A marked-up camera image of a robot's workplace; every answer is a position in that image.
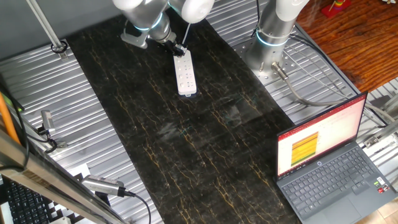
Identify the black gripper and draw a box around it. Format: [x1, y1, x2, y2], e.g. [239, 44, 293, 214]
[164, 38, 188, 58]

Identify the white power strip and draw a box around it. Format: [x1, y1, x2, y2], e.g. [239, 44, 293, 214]
[173, 49, 198, 97]

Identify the black marble pattern mat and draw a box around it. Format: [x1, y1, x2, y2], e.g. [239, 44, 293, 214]
[66, 6, 302, 224]

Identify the metal pole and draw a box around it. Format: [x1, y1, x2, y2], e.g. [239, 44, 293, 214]
[25, 0, 69, 60]

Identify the black white marker sheet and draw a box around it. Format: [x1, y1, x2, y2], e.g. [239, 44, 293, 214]
[45, 162, 91, 224]

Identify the red stacking toy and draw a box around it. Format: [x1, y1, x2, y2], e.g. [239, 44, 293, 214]
[321, 0, 353, 19]

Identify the orange pole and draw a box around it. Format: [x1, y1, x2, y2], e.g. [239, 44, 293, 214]
[0, 91, 21, 146]

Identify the grey open laptop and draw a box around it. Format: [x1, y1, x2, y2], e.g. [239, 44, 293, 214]
[275, 90, 398, 224]

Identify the aluminium profile bar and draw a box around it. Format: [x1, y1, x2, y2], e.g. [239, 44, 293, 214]
[363, 120, 398, 149]

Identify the black keyboard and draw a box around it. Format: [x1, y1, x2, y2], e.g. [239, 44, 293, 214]
[2, 176, 53, 224]

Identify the grey power strip cable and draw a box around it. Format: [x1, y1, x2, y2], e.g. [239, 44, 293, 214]
[181, 22, 192, 47]

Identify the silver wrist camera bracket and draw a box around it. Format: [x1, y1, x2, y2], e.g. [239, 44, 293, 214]
[120, 27, 150, 50]

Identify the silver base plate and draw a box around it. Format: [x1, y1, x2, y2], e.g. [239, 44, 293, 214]
[232, 34, 302, 87]

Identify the black cable ring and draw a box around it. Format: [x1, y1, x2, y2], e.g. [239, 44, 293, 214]
[50, 40, 69, 55]

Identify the thick grey base cable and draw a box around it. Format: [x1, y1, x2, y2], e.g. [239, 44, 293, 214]
[271, 61, 397, 124]

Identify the small grey camera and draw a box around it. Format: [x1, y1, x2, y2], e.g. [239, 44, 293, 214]
[40, 110, 57, 132]

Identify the silver depth camera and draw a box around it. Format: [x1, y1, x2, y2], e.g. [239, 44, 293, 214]
[81, 174, 127, 198]

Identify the black camera cable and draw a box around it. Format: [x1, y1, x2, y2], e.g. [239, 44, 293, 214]
[124, 190, 152, 224]
[26, 126, 60, 154]

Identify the metal frame bar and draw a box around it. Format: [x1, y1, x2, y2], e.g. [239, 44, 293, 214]
[0, 129, 127, 224]

